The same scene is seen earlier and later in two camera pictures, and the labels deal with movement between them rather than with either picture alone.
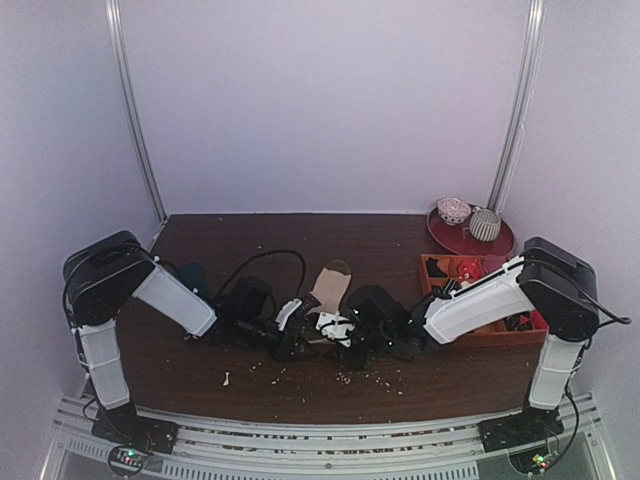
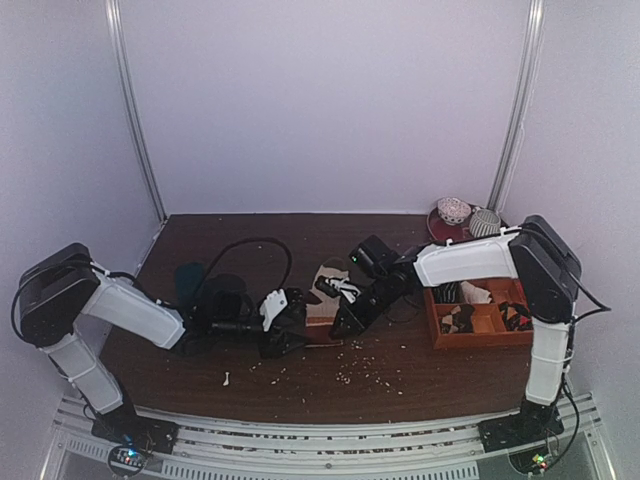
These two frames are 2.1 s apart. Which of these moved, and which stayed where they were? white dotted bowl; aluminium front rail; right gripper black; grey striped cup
Moved: right gripper black
Stayed: white dotted bowl; grey striped cup; aluminium front rail
